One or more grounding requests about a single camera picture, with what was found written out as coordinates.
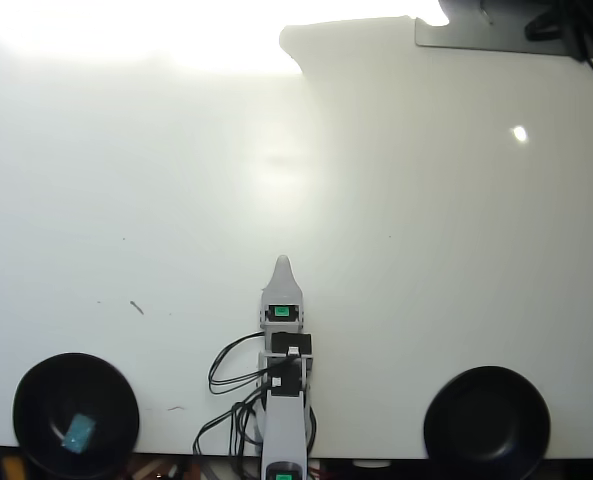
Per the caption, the grey gripper body green label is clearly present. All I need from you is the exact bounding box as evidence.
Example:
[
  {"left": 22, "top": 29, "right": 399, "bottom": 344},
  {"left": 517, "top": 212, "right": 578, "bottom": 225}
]
[{"left": 258, "top": 291, "right": 307, "bottom": 333}]

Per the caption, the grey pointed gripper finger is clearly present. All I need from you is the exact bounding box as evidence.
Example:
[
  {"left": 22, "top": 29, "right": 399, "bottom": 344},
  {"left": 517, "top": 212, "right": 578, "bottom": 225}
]
[{"left": 262, "top": 254, "right": 305, "bottom": 295}]

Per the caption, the blue speckled cube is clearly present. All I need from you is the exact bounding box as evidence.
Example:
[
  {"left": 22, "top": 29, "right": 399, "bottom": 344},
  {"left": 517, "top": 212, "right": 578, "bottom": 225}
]
[{"left": 60, "top": 412, "right": 97, "bottom": 454}]

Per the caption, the black bowl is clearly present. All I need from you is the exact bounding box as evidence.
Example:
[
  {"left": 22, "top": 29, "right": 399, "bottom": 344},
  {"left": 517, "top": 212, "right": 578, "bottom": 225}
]
[
  {"left": 423, "top": 365, "right": 552, "bottom": 480},
  {"left": 12, "top": 352, "right": 141, "bottom": 480}
]

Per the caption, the grey monitor stand plate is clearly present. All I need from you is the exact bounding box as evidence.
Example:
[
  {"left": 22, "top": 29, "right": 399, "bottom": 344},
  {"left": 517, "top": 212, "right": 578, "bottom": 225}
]
[{"left": 414, "top": 17, "right": 585, "bottom": 56}]

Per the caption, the black looped gripper cable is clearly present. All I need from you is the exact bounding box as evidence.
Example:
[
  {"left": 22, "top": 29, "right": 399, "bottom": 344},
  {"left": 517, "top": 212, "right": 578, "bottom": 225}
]
[{"left": 207, "top": 333, "right": 272, "bottom": 396}]

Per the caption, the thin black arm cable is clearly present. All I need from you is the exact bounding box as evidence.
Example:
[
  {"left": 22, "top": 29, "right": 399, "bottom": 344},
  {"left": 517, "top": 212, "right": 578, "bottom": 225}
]
[{"left": 303, "top": 403, "right": 319, "bottom": 454}]

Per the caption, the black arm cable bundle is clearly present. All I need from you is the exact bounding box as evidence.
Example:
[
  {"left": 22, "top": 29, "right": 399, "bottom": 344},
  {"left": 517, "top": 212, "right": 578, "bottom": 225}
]
[{"left": 191, "top": 389, "right": 270, "bottom": 459}]

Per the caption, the black monitor cable bundle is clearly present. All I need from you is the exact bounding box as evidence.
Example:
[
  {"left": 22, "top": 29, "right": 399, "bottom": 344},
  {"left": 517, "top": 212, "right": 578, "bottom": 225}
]
[{"left": 524, "top": 2, "right": 593, "bottom": 94}]

